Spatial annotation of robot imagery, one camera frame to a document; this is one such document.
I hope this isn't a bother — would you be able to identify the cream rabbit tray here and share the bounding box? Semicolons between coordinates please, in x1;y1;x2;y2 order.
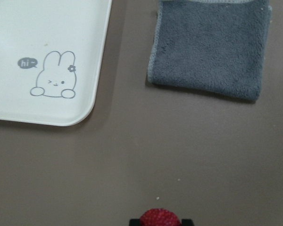
0;0;112;127

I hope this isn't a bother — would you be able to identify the grey folded cloth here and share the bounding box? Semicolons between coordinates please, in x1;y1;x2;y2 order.
147;0;272;101

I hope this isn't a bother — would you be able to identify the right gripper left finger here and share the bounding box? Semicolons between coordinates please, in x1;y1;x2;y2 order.
129;218;141;226

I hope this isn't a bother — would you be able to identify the red strawberry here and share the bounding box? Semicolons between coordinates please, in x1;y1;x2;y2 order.
140;209;181;226

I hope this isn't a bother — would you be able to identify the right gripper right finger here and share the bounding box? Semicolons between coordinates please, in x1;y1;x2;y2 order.
181;218;194;226

